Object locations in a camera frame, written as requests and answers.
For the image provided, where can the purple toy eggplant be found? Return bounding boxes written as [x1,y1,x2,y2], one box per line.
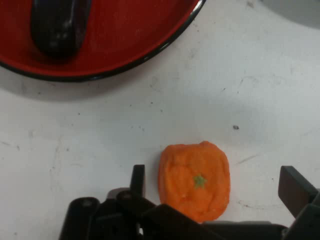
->
[30,0,92,57]

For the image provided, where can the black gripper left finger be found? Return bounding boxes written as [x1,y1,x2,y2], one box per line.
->
[59,164,219,240]

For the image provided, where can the orange carrot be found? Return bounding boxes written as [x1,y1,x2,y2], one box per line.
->
[157,140,231,224]

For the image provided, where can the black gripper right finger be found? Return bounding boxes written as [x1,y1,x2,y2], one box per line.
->
[278,165,320,240]

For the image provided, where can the red plate with black rim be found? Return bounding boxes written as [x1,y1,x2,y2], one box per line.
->
[0,0,208,83]

